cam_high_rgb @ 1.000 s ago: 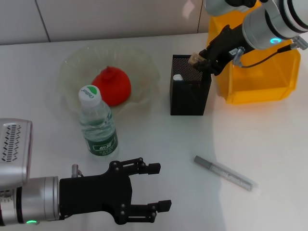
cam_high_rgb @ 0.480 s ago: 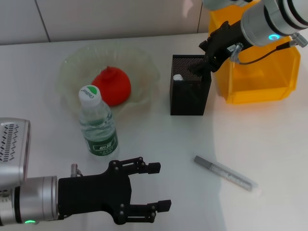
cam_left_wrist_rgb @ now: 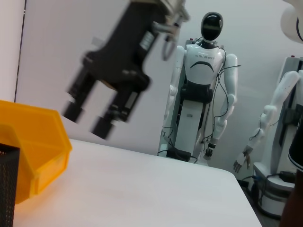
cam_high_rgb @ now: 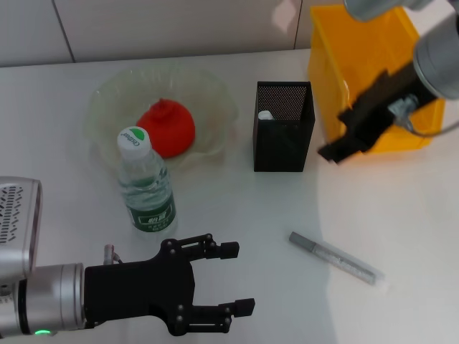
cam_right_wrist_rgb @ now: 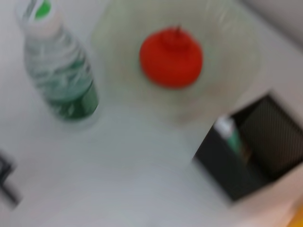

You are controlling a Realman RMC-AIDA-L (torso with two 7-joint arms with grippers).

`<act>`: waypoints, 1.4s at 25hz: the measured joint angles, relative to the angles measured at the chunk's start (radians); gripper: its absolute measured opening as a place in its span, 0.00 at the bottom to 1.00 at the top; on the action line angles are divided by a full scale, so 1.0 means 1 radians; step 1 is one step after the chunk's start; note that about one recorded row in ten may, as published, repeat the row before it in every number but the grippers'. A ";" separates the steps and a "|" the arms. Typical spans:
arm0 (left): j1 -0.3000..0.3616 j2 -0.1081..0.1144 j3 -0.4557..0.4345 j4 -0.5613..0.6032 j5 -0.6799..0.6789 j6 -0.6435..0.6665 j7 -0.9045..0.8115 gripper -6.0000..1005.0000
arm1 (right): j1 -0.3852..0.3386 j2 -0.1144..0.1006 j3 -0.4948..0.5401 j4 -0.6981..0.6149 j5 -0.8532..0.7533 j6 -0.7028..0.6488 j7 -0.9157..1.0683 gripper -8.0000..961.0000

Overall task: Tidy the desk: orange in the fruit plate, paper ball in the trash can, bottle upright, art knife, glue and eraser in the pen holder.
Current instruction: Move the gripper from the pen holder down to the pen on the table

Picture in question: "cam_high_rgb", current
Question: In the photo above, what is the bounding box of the clear green glass fruit plate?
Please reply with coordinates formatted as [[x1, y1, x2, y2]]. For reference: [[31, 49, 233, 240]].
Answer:
[[84, 67, 240, 173]]

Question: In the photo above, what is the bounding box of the grey pen clear cap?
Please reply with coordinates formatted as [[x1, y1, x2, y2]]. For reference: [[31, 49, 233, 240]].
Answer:
[[288, 231, 390, 290]]

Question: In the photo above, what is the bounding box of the silver black left wrist box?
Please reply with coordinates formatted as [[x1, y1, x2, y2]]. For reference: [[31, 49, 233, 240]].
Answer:
[[0, 176, 44, 279]]

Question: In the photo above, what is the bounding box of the yellow plastic bin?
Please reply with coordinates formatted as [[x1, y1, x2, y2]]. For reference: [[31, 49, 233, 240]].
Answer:
[[308, 1, 448, 155]]

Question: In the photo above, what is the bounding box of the gripper cable with plug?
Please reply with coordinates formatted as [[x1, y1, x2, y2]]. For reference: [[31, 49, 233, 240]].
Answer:
[[387, 93, 459, 137], [103, 244, 125, 266]]

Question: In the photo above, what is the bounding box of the left gripper cable with plug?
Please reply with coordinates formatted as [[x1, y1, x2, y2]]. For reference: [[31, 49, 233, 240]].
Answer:
[[103, 244, 125, 266]]

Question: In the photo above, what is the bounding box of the silver black right wrist box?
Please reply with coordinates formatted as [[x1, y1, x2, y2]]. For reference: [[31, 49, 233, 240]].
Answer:
[[343, 0, 431, 22]]

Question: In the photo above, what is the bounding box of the orange fruit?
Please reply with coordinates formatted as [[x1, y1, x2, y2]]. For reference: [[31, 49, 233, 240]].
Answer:
[[135, 97, 197, 159]]

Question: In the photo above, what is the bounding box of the silver black wrist box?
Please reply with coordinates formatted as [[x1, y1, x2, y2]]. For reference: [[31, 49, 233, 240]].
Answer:
[[0, 176, 44, 279], [343, 0, 431, 22]]

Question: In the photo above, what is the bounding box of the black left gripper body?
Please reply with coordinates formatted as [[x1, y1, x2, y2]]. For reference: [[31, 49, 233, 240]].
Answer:
[[84, 238, 197, 337]]

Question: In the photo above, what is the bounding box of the clear water bottle green label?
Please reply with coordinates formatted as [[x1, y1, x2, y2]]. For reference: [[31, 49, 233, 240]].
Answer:
[[116, 125, 179, 234]]

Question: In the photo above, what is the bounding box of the right gripper cable with plug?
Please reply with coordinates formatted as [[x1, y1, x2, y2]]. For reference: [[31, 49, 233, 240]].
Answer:
[[387, 93, 459, 137]]

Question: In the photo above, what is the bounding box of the black mesh pen holder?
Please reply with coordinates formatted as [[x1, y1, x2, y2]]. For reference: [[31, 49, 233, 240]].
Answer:
[[252, 81, 316, 173]]

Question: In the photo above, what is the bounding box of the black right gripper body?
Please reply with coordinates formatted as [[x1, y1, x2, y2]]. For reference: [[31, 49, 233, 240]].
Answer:
[[338, 65, 440, 153]]

